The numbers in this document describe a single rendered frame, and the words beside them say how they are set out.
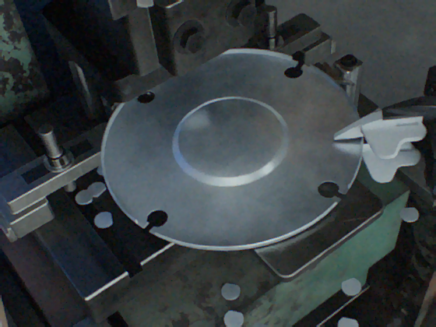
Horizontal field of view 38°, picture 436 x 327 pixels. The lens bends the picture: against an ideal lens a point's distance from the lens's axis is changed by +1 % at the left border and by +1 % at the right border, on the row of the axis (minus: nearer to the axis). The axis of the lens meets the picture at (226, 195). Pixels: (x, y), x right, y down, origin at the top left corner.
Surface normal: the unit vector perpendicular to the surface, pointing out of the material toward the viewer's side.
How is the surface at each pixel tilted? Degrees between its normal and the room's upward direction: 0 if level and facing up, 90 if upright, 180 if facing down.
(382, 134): 4
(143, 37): 90
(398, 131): 4
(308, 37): 90
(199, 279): 0
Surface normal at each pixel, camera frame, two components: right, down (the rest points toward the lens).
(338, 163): -0.09, -0.59
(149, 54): 0.60, 0.61
